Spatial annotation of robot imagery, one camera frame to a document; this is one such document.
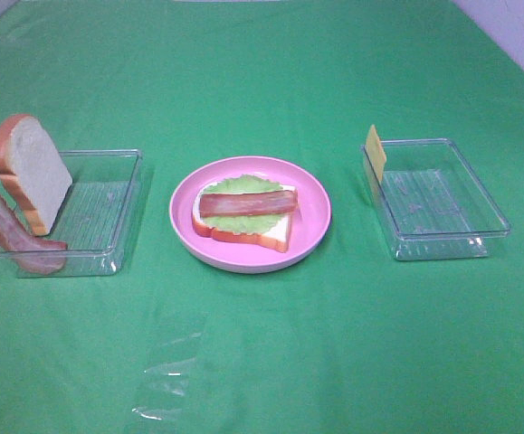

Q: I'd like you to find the green lettuce leaf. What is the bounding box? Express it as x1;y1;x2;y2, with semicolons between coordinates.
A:
193;174;297;240

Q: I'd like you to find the bread slice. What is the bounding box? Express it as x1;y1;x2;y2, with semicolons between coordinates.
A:
192;175;298;252
0;114;72;236

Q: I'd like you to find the bacon strip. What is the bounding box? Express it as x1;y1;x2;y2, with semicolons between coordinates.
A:
0;195;68;275
197;190;298;218

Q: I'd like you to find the pink round plate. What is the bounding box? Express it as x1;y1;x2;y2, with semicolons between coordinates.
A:
169;156;331;274

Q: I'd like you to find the yellow cheese slice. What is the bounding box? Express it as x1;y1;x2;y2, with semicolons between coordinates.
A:
365;125;386;184

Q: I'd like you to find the green tablecloth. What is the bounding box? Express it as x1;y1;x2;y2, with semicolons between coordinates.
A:
0;1;524;433

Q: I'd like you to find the right clear plastic tray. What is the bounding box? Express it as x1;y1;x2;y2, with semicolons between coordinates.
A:
363;138;510;261

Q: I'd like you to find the clear plastic tray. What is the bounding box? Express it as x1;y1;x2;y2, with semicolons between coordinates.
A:
0;149;149;278
363;138;510;261

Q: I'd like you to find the left clear plastic tray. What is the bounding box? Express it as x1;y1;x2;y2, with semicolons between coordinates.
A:
0;149;149;278

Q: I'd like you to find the clear tape patch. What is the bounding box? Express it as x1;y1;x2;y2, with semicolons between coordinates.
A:
131;312;206;431

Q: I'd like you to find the leaning bread slice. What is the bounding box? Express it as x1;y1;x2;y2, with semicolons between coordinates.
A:
0;114;72;236

